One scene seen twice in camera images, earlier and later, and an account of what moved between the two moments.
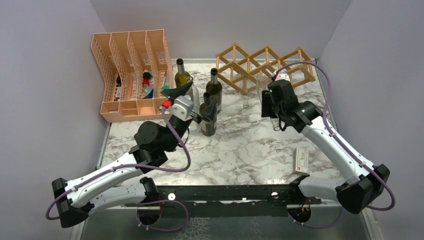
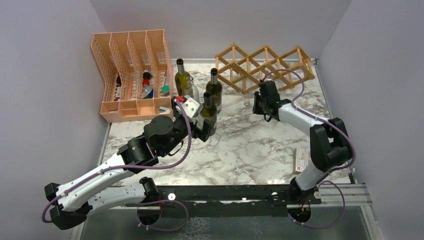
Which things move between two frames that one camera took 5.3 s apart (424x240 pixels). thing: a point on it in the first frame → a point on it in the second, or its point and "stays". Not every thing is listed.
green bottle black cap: [208, 109] stays
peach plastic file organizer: [134, 68] stays
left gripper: [172, 94] → [204, 134]
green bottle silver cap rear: [181, 77] stays
